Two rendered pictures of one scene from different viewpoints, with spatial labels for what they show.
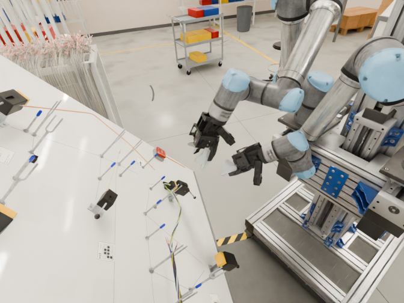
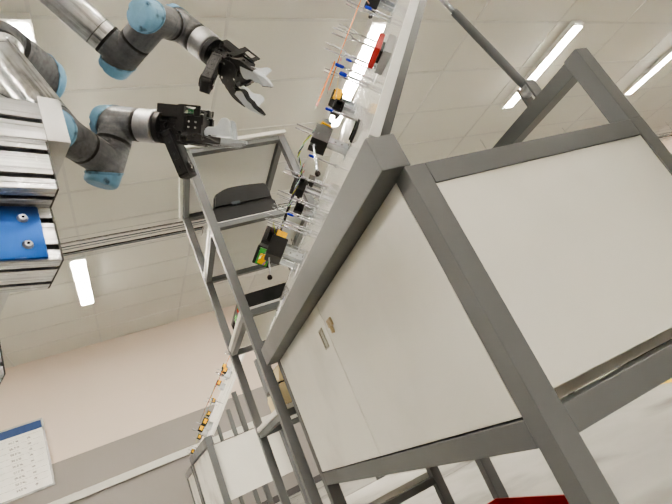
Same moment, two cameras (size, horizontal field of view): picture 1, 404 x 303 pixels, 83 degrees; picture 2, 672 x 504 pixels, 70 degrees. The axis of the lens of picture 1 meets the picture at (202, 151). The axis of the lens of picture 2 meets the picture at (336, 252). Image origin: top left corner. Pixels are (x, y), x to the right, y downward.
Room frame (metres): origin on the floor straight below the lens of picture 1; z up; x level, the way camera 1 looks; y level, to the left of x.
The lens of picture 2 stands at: (1.58, -0.23, 0.48)
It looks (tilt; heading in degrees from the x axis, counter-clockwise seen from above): 19 degrees up; 165
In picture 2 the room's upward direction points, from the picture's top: 25 degrees counter-clockwise
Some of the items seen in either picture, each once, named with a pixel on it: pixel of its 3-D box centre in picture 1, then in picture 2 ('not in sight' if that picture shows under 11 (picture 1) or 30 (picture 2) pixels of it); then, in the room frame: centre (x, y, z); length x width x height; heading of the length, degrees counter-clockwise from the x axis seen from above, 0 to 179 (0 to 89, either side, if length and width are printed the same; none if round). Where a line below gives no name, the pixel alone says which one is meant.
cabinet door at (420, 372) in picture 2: not in sight; (389, 342); (0.64, 0.04, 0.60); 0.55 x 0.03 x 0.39; 11
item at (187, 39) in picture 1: (195, 41); not in sight; (4.86, -0.03, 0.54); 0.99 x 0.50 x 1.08; 116
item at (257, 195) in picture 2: not in sight; (239, 215); (-0.47, -0.04, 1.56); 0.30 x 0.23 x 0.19; 103
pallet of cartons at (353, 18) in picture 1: (351, 20); not in sight; (6.97, -4.41, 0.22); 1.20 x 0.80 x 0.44; 107
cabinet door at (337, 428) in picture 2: not in sight; (322, 397); (0.10, -0.07, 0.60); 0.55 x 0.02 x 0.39; 11
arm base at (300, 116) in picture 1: (311, 110); not in sight; (0.98, -0.57, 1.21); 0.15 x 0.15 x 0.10
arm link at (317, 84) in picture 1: (316, 88); not in sight; (0.99, -0.56, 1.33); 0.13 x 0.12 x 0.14; 49
